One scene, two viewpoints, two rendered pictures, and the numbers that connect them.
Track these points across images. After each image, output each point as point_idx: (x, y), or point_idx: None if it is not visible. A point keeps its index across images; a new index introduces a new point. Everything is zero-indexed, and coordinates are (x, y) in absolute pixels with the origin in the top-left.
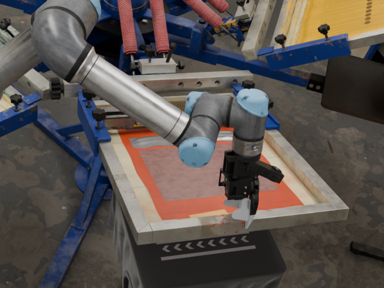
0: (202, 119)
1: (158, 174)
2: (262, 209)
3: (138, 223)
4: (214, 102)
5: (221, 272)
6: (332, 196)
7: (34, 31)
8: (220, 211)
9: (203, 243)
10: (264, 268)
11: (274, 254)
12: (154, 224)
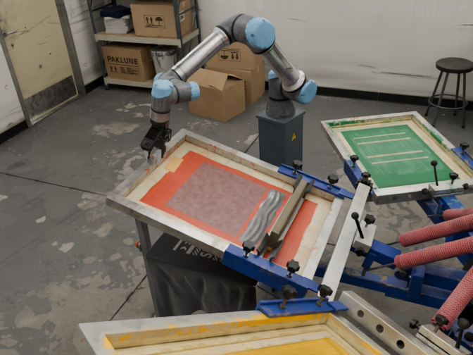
0: (172, 77)
1: (231, 176)
2: (156, 183)
3: (188, 132)
4: (179, 82)
5: None
6: (123, 201)
7: None
8: (173, 170)
9: None
10: (156, 245)
11: (160, 255)
12: (182, 134)
